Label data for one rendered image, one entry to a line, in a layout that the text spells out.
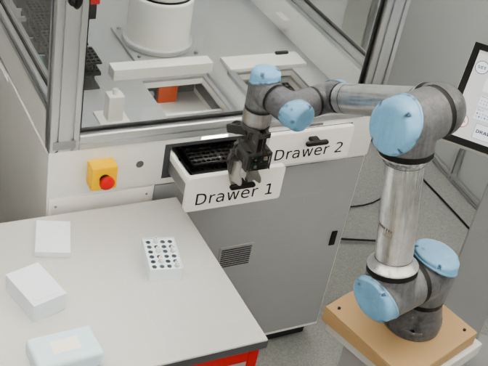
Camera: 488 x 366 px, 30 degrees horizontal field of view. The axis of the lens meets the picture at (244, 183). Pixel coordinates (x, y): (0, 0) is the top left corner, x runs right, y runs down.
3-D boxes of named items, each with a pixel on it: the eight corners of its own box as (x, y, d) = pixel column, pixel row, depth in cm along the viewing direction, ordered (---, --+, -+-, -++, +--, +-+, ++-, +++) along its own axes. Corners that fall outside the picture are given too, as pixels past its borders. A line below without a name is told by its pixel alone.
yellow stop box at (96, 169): (117, 189, 242) (119, 167, 238) (91, 193, 239) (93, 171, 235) (111, 179, 246) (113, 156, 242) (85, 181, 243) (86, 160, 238)
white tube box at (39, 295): (65, 308, 214) (67, 293, 211) (33, 322, 209) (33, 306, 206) (37, 277, 221) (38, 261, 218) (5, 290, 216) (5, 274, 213)
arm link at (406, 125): (429, 314, 210) (461, 94, 185) (383, 338, 202) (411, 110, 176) (391, 290, 218) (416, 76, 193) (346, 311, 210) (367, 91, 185)
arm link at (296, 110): (329, 99, 217) (300, 78, 223) (294, 110, 211) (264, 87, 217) (323, 126, 222) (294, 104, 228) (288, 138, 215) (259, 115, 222)
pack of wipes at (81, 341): (88, 336, 208) (90, 322, 206) (104, 365, 202) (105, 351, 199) (24, 352, 201) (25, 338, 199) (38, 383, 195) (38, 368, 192)
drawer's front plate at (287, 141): (346, 155, 279) (355, 125, 273) (263, 167, 266) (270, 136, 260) (343, 152, 280) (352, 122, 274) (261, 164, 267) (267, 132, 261)
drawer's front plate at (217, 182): (279, 197, 255) (286, 165, 249) (184, 213, 242) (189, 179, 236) (276, 194, 256) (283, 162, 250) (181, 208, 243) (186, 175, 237)
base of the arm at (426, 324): (452, 329, 224) (465, 301, 218) (408, 350, 216) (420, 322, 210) (412, 289, 233) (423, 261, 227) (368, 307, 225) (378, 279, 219)
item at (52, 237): (70, 257, 229) (70, 252, 228) (34, 256, 227) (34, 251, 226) (70, 226, 239) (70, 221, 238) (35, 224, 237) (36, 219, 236)
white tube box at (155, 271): (181, 279, 229) (183, 268, 227) (148, 281, 227) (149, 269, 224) (172, 247, 239) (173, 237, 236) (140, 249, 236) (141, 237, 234)
